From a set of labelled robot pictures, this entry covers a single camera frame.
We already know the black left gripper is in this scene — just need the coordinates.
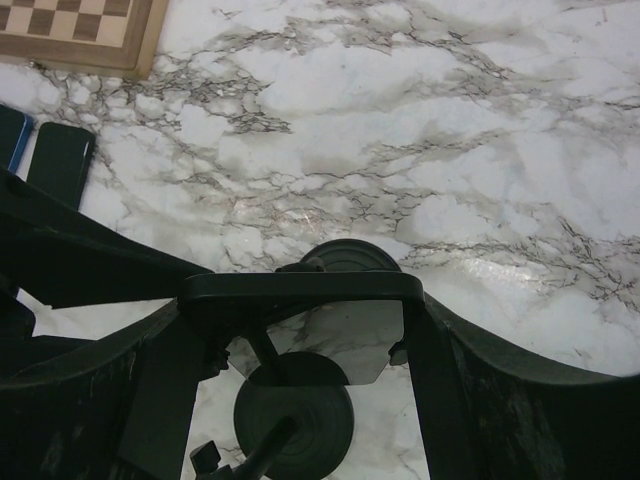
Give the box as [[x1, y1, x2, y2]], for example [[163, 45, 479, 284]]
[[1, 172, 204, 308]]

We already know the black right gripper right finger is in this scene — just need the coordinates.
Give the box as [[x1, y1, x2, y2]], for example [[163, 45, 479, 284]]
[[402, 297, 639, 479]]

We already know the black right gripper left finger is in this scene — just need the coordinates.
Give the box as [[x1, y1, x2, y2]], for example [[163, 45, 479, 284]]
[[1, 296, 229, 479]]

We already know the black phone stand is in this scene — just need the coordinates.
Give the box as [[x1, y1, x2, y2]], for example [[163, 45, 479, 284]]
[[190, 328, 355, 479], [177, 238, 426, 389]]

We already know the black phone blue edge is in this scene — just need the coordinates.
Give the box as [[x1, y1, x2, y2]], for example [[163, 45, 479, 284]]
[[0, 105, 34, 173]]

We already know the wooden chessboard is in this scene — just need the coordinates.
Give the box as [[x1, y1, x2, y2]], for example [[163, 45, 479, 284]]
[[1, 0, 169, 80]]

